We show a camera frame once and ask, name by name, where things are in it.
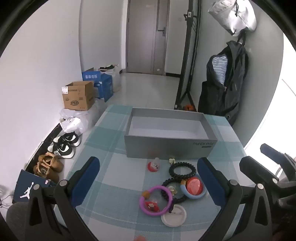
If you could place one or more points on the white plastic bag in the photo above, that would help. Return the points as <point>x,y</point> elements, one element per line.
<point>71,126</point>

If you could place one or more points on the teal plaid tablecloth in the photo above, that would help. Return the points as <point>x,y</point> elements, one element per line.
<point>111,166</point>

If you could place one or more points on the orange and black tool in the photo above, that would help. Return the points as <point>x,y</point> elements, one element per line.
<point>188,107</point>

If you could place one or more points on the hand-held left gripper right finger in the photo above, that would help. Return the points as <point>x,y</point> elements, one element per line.
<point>208,178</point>

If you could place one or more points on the cream flower charm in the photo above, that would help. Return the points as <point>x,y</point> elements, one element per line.
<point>172,190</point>

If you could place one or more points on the brown cardboard box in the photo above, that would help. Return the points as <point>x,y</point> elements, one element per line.
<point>76,99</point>

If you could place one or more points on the grey cardboard box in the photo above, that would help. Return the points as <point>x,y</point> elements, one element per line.
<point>161,148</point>

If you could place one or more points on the blue bangle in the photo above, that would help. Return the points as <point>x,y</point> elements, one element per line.
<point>194,197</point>

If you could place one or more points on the white round badge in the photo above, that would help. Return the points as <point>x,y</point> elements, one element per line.
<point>175,217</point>

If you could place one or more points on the black cloth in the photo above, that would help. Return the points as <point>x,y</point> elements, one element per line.
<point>107,67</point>

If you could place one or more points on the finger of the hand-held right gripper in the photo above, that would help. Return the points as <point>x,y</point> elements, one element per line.
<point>256,170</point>
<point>279,157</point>

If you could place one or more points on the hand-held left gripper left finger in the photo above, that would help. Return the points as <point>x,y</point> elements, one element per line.
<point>85,178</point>

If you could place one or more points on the small red round charm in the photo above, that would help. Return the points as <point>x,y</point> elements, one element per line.
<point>153,166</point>

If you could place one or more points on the blue striped cloth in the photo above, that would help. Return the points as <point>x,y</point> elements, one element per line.
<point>219,69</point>

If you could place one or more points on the grey door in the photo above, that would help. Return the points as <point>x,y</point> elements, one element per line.
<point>143,34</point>

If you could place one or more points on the blue cardboard box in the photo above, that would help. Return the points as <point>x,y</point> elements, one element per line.
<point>105,87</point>

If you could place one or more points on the brown shoe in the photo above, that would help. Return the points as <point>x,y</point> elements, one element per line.
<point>52,162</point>
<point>46,172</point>

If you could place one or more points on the red round badge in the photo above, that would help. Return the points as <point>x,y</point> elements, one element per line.
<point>194,186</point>

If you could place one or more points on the red charm in clear packet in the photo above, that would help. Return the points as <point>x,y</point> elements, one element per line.
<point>151,205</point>

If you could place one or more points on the black backpack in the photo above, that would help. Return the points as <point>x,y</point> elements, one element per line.
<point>219,99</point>

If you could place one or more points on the clear plastic bag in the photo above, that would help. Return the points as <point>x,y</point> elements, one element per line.
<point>92,113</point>

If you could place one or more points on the white storage bag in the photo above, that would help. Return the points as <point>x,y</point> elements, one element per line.
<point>116,78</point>

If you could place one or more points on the navy shoe box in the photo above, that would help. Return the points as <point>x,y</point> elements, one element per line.
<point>25,185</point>

